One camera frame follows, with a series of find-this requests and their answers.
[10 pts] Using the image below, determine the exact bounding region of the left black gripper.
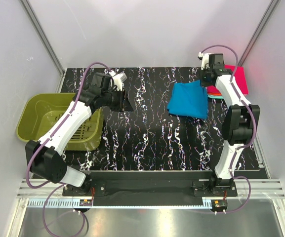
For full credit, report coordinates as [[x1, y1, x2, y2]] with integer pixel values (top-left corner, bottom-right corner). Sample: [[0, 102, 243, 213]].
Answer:
[[101, 87, 134, 113]]

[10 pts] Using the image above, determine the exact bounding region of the blue t shirt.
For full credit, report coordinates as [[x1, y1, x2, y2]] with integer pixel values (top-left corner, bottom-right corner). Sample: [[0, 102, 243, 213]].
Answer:
[[167, 80, 208, 119]]

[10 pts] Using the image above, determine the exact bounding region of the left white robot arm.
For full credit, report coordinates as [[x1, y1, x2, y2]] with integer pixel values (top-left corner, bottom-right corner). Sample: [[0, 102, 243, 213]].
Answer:
[[25, 71, 133, 196]]

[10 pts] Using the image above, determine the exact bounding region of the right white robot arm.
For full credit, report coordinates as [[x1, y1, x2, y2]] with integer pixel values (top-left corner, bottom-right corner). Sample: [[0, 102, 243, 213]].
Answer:
[[198, 52, 260, 196]]

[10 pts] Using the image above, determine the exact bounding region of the folded orange t shirt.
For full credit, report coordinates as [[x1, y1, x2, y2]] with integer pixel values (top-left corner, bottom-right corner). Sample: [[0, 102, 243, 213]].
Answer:
[[208, 93, 222, 96]]

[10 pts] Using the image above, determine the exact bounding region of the folded teal t shirt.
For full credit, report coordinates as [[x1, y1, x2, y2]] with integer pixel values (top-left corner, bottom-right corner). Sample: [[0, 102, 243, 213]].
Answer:
[[208, 94, 223, 99]]

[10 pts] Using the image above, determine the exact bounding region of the folded pink t shirt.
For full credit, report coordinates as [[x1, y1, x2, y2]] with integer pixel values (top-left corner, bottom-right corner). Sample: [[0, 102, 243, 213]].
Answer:
[[207, 67, 249, 95]]

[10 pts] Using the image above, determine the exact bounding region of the black marble pattern mat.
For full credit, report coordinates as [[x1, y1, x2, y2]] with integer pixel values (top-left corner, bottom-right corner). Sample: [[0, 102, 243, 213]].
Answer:
[[32, 67, 261, 171]]

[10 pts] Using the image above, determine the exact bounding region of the olive green plastic basket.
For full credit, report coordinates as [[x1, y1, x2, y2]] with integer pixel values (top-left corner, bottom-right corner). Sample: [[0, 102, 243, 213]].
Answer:
[[16, 93, 104, 151]]

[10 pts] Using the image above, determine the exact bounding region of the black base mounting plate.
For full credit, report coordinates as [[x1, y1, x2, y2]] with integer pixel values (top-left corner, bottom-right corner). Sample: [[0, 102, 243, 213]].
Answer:
[[32, 169, 268, 208]]

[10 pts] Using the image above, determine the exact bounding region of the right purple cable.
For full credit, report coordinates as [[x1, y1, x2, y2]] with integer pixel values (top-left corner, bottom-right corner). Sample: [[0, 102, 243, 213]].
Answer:
[[186, 45, 258, 214]]

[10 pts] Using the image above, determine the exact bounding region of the purple cable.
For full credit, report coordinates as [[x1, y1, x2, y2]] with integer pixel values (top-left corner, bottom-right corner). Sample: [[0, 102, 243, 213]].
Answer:
[[25, 63, 120, 235], [186, 45, 258, 214]]

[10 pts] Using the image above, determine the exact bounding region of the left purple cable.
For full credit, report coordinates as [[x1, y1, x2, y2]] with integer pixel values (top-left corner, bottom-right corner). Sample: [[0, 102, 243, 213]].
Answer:
[[25, 63, 120, 235]]

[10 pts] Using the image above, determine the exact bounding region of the right aluminium corner post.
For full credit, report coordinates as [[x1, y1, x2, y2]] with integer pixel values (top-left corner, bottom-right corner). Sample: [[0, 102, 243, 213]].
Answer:
[[238, 0, 281, 67]]

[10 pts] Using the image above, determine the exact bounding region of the aluminium corner post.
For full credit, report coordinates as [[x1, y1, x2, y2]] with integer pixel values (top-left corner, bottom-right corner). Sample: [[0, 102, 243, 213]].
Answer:
[[18, 0, 66, 75], [238, 0, 281, 67]]

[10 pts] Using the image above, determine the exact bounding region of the aluminium rail frame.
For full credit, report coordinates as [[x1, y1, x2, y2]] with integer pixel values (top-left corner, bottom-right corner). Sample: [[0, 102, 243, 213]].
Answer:
[[8, 179, 285, 237]]

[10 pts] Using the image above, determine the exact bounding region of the left aluminium corner post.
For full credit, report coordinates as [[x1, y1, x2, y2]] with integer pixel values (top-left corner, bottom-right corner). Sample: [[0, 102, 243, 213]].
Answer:
[[18, 0, 66, 75]]

